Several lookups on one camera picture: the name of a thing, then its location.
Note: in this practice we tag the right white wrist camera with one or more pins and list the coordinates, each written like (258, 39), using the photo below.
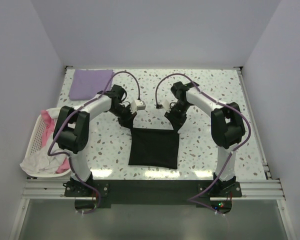
(164, 105)

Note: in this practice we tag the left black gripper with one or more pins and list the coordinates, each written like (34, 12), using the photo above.
(128, 121)

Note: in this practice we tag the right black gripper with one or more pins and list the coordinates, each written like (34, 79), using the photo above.
(176, 122)

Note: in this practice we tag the folded purple t shirt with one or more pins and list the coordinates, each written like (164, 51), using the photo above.
(87, 83)

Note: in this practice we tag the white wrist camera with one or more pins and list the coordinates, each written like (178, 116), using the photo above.
(164, 105)
(138, 105)

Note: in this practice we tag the pink t shirt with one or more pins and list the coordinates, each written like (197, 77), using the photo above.
(55, 165)

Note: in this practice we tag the aluminium frame rail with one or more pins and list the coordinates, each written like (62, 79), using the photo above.
(250, 189)

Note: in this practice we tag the white t shirt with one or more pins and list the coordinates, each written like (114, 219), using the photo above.
(42, 161)

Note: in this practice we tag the black t shirt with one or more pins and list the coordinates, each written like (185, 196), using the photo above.
(154, 148)

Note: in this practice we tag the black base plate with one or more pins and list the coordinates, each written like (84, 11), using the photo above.
(103, 194)

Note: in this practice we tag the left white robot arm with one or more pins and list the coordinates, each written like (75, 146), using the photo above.
(72, 129)

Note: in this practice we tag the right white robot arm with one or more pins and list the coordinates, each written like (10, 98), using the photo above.
(227, 125)

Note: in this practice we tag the white laundry basket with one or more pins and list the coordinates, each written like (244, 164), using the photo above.
(37, 147)

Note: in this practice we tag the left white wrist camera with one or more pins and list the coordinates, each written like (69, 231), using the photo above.
(138, 105)

